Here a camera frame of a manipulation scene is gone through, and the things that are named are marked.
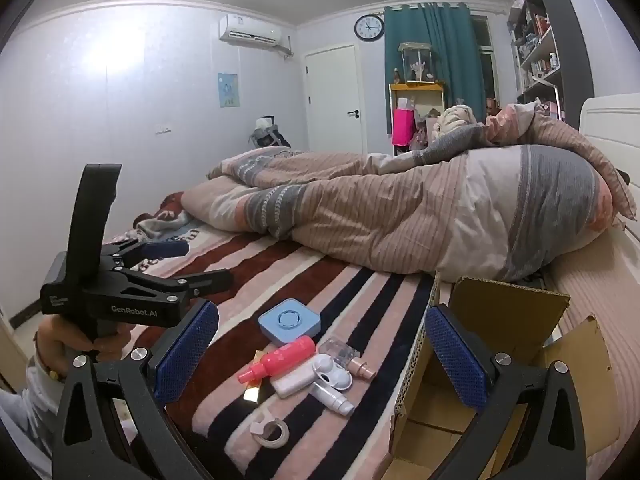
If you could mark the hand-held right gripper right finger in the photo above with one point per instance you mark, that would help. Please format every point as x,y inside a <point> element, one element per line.
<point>457,355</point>

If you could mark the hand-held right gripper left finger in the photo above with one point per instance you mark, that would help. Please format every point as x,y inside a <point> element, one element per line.
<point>185,355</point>

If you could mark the striped blanket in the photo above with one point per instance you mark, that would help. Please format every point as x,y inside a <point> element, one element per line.
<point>300,280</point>

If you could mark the white air conditioner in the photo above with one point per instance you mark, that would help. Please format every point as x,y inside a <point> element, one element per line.
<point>249,27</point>

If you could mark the person's left hand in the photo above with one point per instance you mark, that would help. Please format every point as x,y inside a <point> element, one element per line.
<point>55,345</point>

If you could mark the teal curtain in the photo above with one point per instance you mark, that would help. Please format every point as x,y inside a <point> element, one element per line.
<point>450,50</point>

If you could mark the tape roll with dispenser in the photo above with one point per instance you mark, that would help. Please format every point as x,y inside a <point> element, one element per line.
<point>272,430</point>

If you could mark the pink and grey duvet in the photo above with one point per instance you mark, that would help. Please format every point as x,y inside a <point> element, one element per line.
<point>400,210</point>

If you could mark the white rectangular case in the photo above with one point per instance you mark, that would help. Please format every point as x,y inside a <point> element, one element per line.
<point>295,380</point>

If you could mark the cardboard box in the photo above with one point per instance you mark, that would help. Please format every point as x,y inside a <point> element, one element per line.
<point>500,305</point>

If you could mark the dark bookshelf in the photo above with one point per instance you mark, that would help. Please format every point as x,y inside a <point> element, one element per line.
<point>570,25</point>

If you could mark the yellow foil packet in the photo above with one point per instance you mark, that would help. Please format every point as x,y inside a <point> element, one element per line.
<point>261,357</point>

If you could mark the glass display case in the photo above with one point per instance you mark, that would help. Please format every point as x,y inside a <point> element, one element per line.
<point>415,62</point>

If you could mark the white tube bottle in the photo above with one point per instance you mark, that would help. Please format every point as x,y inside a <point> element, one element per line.
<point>332,399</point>

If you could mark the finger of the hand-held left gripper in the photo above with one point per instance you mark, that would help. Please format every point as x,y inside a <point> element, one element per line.
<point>165,249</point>
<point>210,281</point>

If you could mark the silver foil packet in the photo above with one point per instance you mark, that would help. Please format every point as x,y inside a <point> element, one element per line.
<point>252,394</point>

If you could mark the person's left forearm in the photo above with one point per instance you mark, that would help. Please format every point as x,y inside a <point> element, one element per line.
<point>25,410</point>

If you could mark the pink bag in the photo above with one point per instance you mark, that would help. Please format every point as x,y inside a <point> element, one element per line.
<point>403,127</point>

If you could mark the grey bag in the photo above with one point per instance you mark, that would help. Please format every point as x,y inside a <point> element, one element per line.
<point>267,135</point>

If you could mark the pink ribbed bed sheet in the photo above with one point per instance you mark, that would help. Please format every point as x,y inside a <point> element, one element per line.
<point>615,310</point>

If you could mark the beige plush toy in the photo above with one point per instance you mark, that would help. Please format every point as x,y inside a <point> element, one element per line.
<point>452,120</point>

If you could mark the window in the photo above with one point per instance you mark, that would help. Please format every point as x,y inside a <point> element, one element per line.
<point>484,50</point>

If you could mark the round wall clock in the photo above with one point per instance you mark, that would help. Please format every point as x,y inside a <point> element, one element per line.
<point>369,27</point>

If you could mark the blue wall poster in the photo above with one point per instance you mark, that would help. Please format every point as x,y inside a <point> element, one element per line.
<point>228,90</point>

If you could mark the clear bottle with pink cap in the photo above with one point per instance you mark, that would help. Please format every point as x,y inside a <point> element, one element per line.
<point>340,352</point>

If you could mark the yellow shelf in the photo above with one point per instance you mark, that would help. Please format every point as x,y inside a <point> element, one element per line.
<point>415,87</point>

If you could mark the white headboard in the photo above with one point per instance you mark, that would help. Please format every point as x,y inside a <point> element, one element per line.
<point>615,125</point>

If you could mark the white rounded case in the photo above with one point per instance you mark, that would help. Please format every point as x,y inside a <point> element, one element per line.
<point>332,370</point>

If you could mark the white door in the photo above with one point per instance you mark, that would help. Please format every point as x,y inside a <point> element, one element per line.
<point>332,100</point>

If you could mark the blue square case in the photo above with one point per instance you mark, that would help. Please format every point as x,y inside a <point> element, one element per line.
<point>287,321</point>

